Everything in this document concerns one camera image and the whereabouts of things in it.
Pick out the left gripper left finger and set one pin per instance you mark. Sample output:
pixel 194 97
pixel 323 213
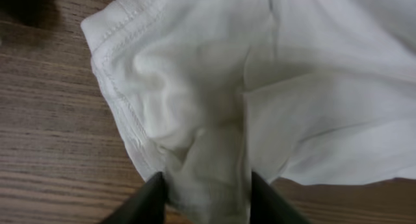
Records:
pixel 146 206

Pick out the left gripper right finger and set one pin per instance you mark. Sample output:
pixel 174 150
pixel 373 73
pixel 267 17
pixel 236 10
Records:
pixel 268 207

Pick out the white t-shirt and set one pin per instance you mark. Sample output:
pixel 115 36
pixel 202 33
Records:
pixel 208 91

